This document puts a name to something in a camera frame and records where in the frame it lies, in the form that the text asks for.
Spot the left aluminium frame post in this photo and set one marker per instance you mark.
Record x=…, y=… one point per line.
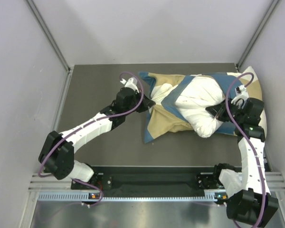
x=41, y=22

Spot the white pillow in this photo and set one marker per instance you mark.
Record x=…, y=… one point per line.
x=180, y=104

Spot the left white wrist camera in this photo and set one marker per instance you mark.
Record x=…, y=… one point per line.
x=130, y=83

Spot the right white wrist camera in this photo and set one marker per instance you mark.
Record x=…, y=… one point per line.
x=241, y=96

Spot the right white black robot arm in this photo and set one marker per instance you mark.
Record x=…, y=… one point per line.
x=249, y=198

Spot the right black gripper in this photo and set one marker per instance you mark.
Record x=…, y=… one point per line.
x=220, y=111

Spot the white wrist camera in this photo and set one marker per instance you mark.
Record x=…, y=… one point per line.
x=241, y=96
x=130, y=83

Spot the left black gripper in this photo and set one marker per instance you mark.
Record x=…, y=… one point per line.
x=146, y=103

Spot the checkered blue beige white pillowcase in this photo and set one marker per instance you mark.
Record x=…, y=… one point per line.
x=228, y=82

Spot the aluminium frame post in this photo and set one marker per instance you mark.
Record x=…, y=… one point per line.
x=41, y=22
x=257, y=33

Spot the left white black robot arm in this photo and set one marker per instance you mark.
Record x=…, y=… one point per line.
x=58, y=152

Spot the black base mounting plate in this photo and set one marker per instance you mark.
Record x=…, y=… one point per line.
x=191, y=177

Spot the right aluminium frame post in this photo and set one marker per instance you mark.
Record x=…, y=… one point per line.
x=257, y=33

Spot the grey slotted cable duct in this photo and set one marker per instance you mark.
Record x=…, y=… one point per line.
x=93, y=197

